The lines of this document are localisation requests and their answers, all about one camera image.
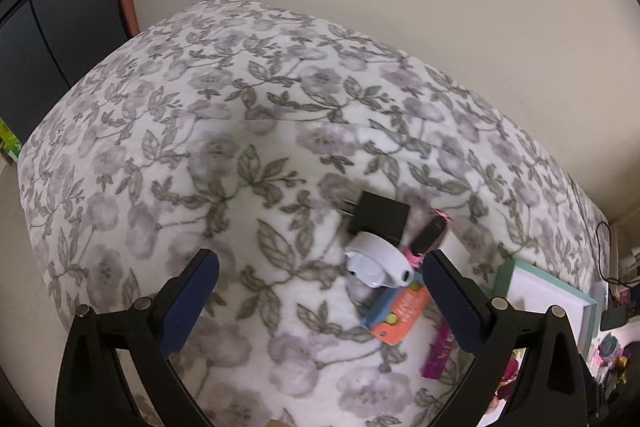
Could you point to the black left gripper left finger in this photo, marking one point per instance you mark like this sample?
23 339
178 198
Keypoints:
92 386

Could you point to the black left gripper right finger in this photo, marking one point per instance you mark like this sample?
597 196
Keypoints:
472 319

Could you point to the teal white tray box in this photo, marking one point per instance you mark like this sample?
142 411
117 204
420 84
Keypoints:
545 301

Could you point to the purple rectangular box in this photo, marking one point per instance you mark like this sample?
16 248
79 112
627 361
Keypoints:
438 355

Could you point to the white charger cube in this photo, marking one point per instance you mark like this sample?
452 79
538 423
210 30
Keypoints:
456 252

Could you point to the large blue orange toy box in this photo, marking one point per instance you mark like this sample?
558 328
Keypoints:
394 310

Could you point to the pink black smart watch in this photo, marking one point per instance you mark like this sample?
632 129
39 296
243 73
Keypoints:
428 239

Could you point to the black power adapter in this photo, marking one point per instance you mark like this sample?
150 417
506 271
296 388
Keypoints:
377 215

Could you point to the floral grey white blanket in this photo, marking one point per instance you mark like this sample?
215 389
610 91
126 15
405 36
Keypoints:
242 128

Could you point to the dark cabinet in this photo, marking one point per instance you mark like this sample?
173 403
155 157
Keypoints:
47 46

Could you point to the white round strap device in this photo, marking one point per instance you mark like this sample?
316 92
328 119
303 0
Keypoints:
377 263

